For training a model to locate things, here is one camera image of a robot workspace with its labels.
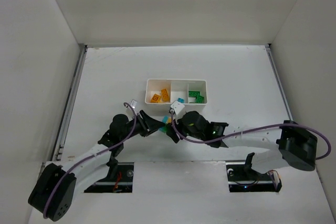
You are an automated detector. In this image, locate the yellow curved lego brick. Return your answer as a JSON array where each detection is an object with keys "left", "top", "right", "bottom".
[{"left": 150, "top": 93, "right": 161, "bottom": 103}]

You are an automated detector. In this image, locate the multicolor lego cluster with frog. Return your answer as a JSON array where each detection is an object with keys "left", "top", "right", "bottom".
[{"left": 160, "top": 115, "right": 171, "bottom": 133}]

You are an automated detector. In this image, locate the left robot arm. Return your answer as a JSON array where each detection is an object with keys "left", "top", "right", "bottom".
[{"left": 28, "top": 111, "right": 165, "bottom": 222}]

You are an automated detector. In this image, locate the white three-compartment tray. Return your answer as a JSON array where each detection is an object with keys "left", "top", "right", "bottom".
[{"left": 144, "top": 79, "right": 208, "bottom": 111}]

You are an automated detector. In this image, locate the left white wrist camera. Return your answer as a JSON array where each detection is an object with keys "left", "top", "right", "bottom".
[{"left": 126, "top": 99, "right": 138, "bottom": 115}]

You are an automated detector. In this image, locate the small green yellow lego piece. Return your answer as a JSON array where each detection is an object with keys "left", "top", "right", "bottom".
[{"left": 195, "top": 95, "right": 205, "bottom": 104}]

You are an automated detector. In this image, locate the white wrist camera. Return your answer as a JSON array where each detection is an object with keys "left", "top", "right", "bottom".
[
  {"left": 126, "top": 99, "right": 138, "bottom": 115},
  {"left": 169, "top": 100, "right": 185, "bottom": 117}
]

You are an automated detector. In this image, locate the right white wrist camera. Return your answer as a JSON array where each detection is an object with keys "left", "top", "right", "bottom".
[{"left": 169, "top": 100, "right": 185, "bottom": 117}]

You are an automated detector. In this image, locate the green lego plate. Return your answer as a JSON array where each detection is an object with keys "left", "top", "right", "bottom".
[{"left": 188, "top": 90, "right": 201, "bottom": 97}]

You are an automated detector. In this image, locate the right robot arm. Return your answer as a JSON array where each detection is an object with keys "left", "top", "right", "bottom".
[{"left": 166, "top": 111, "right": 317, "bottom": 174}]

